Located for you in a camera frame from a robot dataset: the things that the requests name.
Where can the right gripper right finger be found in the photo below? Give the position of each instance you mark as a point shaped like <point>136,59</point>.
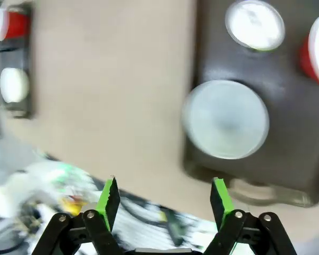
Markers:
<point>223,204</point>

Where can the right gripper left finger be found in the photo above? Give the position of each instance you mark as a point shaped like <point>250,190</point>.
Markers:
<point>106,212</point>

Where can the grey-blue bowl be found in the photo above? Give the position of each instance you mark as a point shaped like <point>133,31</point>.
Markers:
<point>226,119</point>

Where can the white bowl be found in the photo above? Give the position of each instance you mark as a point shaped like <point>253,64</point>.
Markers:
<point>14,85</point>

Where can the black Pepsi can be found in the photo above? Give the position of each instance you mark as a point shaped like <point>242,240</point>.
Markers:
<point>255,25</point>

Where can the red plastic cup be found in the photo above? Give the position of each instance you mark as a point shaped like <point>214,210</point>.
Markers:
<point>313,53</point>
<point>13,25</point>

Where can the brown plastic tray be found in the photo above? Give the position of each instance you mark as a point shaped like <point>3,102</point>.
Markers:
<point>25,55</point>
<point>289,127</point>

